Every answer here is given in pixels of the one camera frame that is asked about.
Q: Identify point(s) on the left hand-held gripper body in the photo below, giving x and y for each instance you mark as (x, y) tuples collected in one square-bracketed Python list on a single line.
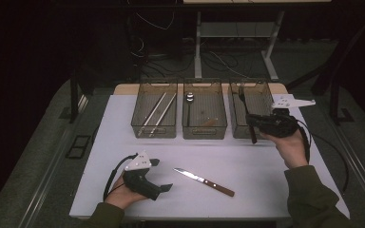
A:
[(141, 183)]

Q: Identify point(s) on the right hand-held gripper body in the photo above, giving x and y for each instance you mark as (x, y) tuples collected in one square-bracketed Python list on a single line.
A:
[(278, 125)]

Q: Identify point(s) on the clear grey plastic bin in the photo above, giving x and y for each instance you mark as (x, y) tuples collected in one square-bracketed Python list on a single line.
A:
[(259, 98), (145, 104), (207, 107)]

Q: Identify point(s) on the long silver dotted metal stick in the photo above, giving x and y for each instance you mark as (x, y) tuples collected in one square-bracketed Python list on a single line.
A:
[(166, 109)]

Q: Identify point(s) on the metal spoon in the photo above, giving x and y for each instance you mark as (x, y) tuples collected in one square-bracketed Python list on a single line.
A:
[(190, 97)]

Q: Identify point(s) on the person's left hand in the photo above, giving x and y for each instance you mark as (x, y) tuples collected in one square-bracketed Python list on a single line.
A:
[(120, 196)]

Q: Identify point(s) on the person's right hand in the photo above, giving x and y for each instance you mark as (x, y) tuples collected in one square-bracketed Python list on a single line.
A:
[(291, 150)]

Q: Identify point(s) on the black metal stand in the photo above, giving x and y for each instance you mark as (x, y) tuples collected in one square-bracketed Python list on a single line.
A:
[(334, 79), (73, 101)]

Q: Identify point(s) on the black floor frame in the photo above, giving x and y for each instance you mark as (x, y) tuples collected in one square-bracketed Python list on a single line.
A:
[(77, 147)]

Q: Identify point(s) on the aluminium floor rail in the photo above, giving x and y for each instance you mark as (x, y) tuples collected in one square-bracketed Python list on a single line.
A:
[(358, 164), (53, 152)]

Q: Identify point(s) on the white metal desk frame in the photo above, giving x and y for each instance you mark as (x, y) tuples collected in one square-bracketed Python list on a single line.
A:
[(198, 47)]

